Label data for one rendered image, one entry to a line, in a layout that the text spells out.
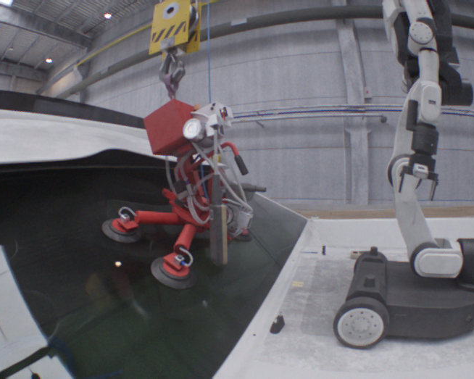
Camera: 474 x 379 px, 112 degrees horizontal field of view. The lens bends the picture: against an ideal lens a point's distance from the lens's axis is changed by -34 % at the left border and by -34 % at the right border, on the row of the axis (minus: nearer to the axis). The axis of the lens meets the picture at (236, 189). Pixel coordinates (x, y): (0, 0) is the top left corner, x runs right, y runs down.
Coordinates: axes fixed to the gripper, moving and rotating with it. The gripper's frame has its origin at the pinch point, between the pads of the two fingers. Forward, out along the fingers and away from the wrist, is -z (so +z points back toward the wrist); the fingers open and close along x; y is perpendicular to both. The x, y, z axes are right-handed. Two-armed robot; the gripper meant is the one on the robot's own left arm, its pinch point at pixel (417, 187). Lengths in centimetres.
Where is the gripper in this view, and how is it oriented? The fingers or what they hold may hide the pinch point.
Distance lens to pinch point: 81.3
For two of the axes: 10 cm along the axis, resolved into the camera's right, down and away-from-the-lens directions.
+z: 1.5, -9.7, -1.8
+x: -8.2, -2.2, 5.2
